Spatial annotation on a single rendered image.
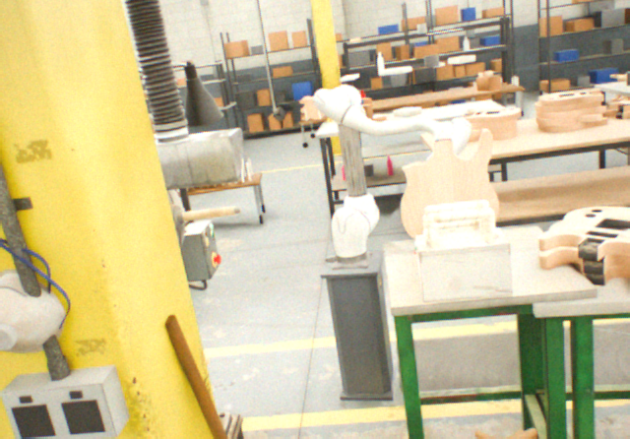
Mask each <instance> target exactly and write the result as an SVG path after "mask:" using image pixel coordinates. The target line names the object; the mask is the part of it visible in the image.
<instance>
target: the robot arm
mask: <svg viewBox="0 0 630 439"><path fill-rule="evenodd" d="M313 101H314V105H315V106H316V108H317V109H318V110H319V111H320V112H321V113H323V114H324V115H326V116H327V117H330V118H332V119H333V120H334V122H335V123H336V124H337V125H338V131H339V137H340V145H341V152H342V158H343V166H344V173H345V179H346V191H347V195H346V197H345V200H344V207H343V208H340V209H338V210H337V211H336V212H335V213H334V216H333V220H332V233H333V241H334V247H335V250H336V254H335V255H332V256H327V258H326V263H333V264H334V265H333V266H332V270H342V269H368V268H369V262H370V258H371V256H372V252H371V251H366V247H365V242H366V239H367V234H369V233H370V232H371V231H372V230H373V229H374V228H375V226H376V225H377V223H378V220H379V211H378V208H377V206H376V204H375V202H374V198H373V196H372V195H371V194H370V193H369V192H366V184H365V176H364V169H363V162H362V154H361V147H360V141H359V133H358V131H360V132H362V133H365V134H369V135H376V136H383V135H392V134H399V133H406V132H412V131H426V132H428V133H430V134H431V135H432V136H433V139H434V140H435V139H439V138H451V139H452V140H453V150H454V153H455V154H456V155H458V156H459V155H460V154H461V153H462V151H463V150H464V148H465V147H466V145H467V142H468V140H469V137H470V135H471V132H472V124H471V123H470V122H469V121H468V120H466V119H465V118H464V117H457V118H454V119H452V121H451V122H448V121H446V122H438V121H435V120H432V119H428V118H413V119H403V120H394V121H382V123H380V121H375V122H374V120H371V119H370V118H368V117H366V116H365V115H364V114H362V113H361V112H360V104H361V97H360V94H359V92H358V90H357V89H355V88H353V87H350V86H341V87H337V88H335V89H333V90H330V91H328V90H319V91H317V92H316V94H315V95H314V97H313Z"/></svg>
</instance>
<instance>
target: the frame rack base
mask: <svg viewBox="0 0 630 439"><path fill-rule="evenodd" d="M496 229H497V230H498V232H499V238H498V240H496V243H494V244H486V243H485V240H484V235H483V234H482V233H480V229H472V230H462V231H451V232H441V233H438V238H439V248H437V249H430V248H429V246H427V245H418V246H416V250H417V261H418V270H419V281H420V287H422V294H423V300H424V302H427V301H440V300H453V299H466V298H479V297H492V296H505V295H513V291H512V271H511V250H510V243H509V241H508V239H507V238H506V236H504V233H503V232H502V230H501V229H500V227H496ZM415 241H416V242H420V241H425V239H424V234H420V235H416V236H415Z"/></svg>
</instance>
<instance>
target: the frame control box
mask: <svg viewBox="0 0 630 439"><path fill-rule="evenodd" d="M210 223H211V222H210V221H204V222H195V223H189V224H188V225H187V226H186V227H185V229H187V232H186V233H185V235H184V242H183V246H182V248H181V251H182V257H183V261H184V265H185V270H186V275H187V279H188V282H199V281H202V283H203V284H204V286H197V285H193V284H190V283H188V285H189V287H190V288H194V289H198V290H205V289H206V288H207V287H208V284H207V281H208V280H210V279H211V278H212V277H213V275H214V272H216V271H217V269H218V267H219V266H220V264H218V262H214V260H213V259H214V258H216V257H217V255H218V254H219V250H218V246H217V241H216V237H215V236H214V238H213V237H212V230H213V228H212V229H210ZM204 230H205V231H206V232H207V237H206V238H205V235H204ZM207 238H208V239H209V246H208V245H207Z"/></svg>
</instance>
